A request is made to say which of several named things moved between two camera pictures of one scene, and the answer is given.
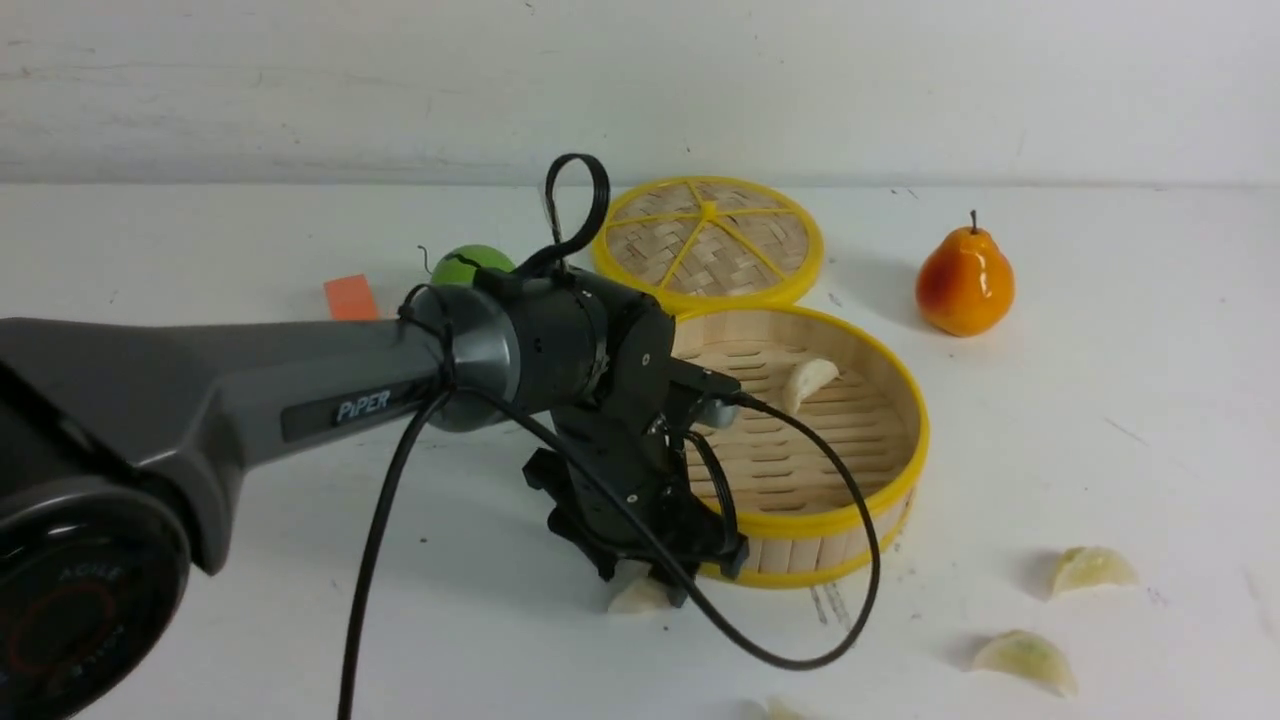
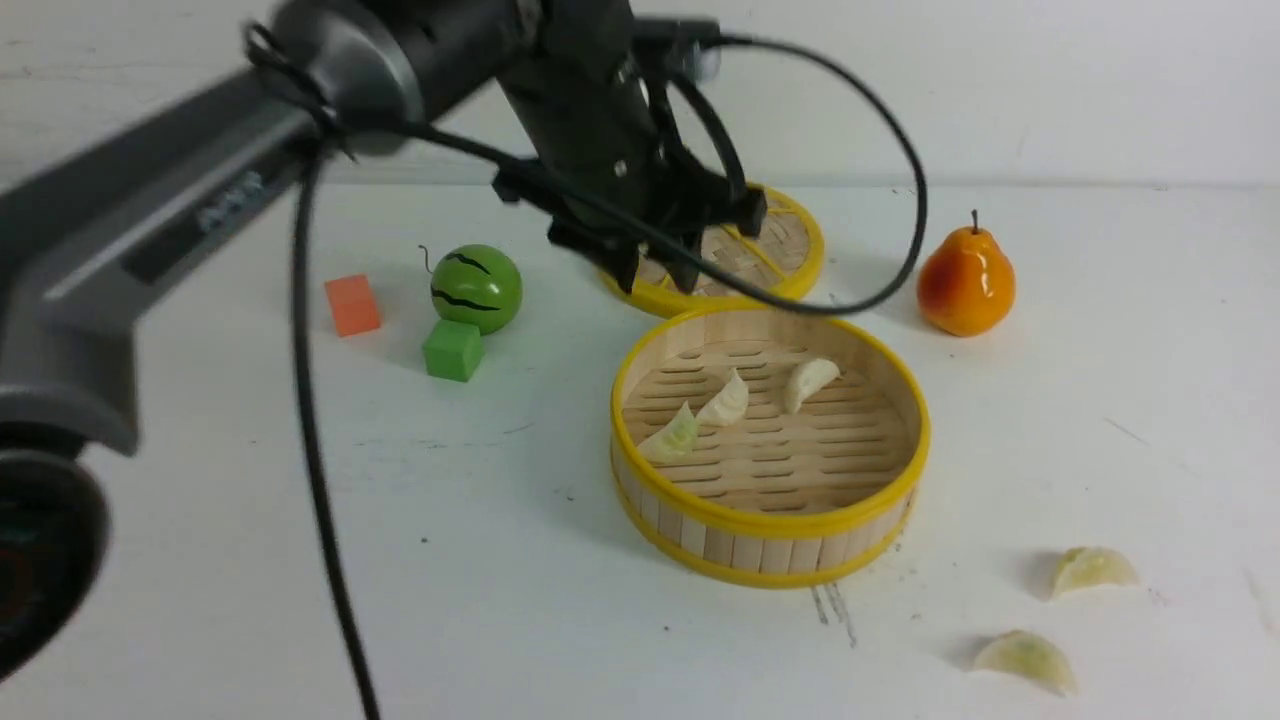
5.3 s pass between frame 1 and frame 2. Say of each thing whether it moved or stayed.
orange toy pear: stayed
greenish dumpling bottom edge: moved
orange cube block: stayed
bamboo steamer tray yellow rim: stayed
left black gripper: moved
